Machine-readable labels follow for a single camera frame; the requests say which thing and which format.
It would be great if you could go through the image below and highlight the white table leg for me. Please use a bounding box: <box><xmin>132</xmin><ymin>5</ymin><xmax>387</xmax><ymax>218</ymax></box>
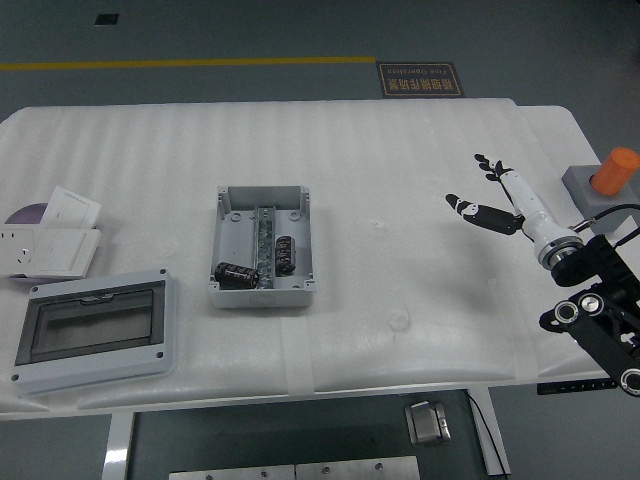
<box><xmin>103</xmin><ymin>412</ymin><xmax>137</xmax><ymax>480</ymax></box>
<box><xmin>469</xmin><ymin>387</ymin><xmax>512</xmax><ymax>476</ymax></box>

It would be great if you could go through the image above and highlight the grey enclosure lid dark window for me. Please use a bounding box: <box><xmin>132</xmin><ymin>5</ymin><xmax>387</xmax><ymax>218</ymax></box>
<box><xmin>9</xmin><ymin>268</ymin><xmax>179</xmax><ymax>399</ymax></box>

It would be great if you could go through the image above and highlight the grey block base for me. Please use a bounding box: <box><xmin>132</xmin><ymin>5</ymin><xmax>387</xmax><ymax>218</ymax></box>
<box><xmin>562</xmin><ymin>164</ymin><xmax>640</xmax><ymax>236</ymax></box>

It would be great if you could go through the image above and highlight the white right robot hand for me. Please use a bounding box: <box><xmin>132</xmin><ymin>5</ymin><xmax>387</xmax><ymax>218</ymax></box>
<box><xmin>444</xmin><ymin>152</ymin><xmax>577</xmax><ymax>262</ymax></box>

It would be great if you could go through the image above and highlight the metal mounting rail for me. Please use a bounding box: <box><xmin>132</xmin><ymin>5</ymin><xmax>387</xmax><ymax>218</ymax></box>
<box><xmin>252</xmin><ymin>204</ymin><xmax>277</xmax><ymax>290</ymax></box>

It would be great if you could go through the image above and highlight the white foam mat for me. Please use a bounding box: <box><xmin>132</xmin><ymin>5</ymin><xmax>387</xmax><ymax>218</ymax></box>
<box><xmin>0</xmin><ymin>97</ymin><xmax>541</xmax><ymax>414</ymax></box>

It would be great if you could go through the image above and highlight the grey metal plate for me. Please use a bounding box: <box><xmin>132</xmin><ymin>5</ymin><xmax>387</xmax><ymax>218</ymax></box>
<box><xmin>168</xmin><ymin>464</ymin><xmax>296</xmax><ymax>480</ymax></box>
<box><xmin>295</xmin><ymin>457</ymin><xmax>420</xmax><ymax>480</ymax></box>

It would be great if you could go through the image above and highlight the grey open junction box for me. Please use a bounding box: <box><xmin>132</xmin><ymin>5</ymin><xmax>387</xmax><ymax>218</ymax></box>
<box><xmin>208</xmin><ymin>184</ymin><xmax>318</xmax><ymax>309</ymax></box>

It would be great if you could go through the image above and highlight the white wall socket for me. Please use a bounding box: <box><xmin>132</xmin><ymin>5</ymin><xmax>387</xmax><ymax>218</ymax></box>
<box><xmin>0</xmin><ymin>225</ymin><xmax>44</xmax><ymax>276</ymax></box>

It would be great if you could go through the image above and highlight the thin black cable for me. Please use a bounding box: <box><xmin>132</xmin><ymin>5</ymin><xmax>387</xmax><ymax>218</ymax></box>
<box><xmin>467</xmin><ymin>392</ymin><xmax>506</xmax><ymax>476</ymax></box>

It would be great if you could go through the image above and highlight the white switch plate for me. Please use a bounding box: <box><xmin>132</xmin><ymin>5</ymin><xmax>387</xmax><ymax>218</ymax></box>
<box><xmin>40</xmin><ymin>185</ymin><xmax>103</xmax><ymax>231</ymax></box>
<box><xmin>30</xmin><ymin>227</ymin><xmax>103</xmax><ymax>280</ymax></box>

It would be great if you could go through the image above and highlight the black floor sign orange text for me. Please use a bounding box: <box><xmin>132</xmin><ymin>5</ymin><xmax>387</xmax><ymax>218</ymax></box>
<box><xmin>377</xmin><ymin>61</ymin><xmax>466</xmax><ymax>99</ymax></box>

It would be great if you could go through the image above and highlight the silver metal bracket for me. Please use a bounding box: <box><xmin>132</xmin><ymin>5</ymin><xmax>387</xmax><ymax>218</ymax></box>
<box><xmin>403</xmin><ymin>399</ymin><xmax>454</xmax><ymax>447</ymax></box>

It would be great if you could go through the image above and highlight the orange cylinder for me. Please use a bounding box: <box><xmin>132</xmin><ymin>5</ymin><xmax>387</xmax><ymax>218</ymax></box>
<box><xmin>593</xmin><ymin>147</ymin><xmax>640</xmax><ymax>197</ymax></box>

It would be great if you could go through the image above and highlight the black table control panel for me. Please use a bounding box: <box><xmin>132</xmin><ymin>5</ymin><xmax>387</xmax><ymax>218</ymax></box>
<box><xmin>537</xmin><ymin>377</ymin><xmax>621</xmax><ymax>397</ymax></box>

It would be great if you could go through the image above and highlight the purple disc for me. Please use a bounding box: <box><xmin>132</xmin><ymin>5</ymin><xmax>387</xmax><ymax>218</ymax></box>
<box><xmin>3</xmin><ymin>202</ymin><xmax>51</xmax><ymax>284</ymax></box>

